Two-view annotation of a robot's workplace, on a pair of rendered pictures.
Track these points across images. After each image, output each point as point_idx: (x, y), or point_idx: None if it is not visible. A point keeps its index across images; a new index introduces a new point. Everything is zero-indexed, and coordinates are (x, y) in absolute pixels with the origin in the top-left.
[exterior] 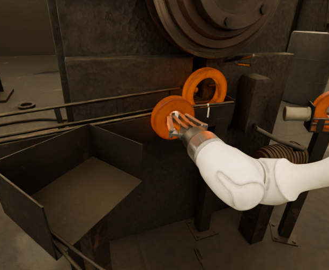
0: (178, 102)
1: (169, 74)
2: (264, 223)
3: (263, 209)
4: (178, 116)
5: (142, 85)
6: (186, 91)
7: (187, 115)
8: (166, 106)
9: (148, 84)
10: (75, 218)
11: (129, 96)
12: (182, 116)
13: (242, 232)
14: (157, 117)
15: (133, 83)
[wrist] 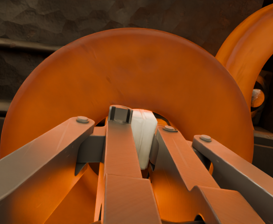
0: (172, 58)
1: (176, 14)
2: None
3: None
4: (151, 142)
5: (75, 27)
6: (227, 64)
7: (207, 147)
8: (90, 63)
9: (94, 30)
10: None
11: (17, 46)
12: (172, 141)
13: None
14: (22, 114)
15: (43, 10)
